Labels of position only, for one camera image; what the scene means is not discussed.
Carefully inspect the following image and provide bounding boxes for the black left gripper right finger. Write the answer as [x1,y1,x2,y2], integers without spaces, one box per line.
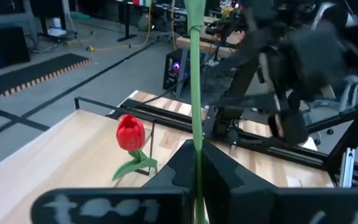
[201,140,358,224]

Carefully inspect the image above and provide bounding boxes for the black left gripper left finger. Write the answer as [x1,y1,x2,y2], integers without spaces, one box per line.
[30,139,196,224]

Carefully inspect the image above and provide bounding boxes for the red artificial tulip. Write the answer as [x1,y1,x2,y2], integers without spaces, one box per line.
[111,113,158,182]

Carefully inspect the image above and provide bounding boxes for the pink artificial tulip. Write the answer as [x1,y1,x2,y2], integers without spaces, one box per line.
[183,0,208,224]

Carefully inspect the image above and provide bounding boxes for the small wooden shelf table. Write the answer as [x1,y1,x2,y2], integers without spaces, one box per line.
[0,96,155,224]

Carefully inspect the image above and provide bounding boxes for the black computer tower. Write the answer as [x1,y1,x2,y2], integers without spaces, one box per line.
[162,47,190,94]

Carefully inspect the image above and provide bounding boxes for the wooden workbench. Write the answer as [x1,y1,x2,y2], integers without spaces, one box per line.
[175,15,245,59]

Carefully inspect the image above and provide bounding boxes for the black floor stand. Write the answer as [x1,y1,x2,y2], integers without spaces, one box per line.
[116,0,138,43]

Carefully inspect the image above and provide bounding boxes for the black floor mat striped edge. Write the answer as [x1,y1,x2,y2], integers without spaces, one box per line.
[0,52,93,98]

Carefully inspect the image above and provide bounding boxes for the yellow flower bouquet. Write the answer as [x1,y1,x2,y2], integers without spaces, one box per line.
[221,5,235,20]

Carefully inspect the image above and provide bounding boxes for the black case blue lights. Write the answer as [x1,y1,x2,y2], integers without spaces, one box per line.
[0,26,31,70]

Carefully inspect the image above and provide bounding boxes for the silver corner bracket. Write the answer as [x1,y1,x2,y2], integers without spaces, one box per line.
[338,147,356,189]

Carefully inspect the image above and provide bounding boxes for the yellow extension cord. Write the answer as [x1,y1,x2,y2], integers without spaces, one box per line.
[85,0,154,53]

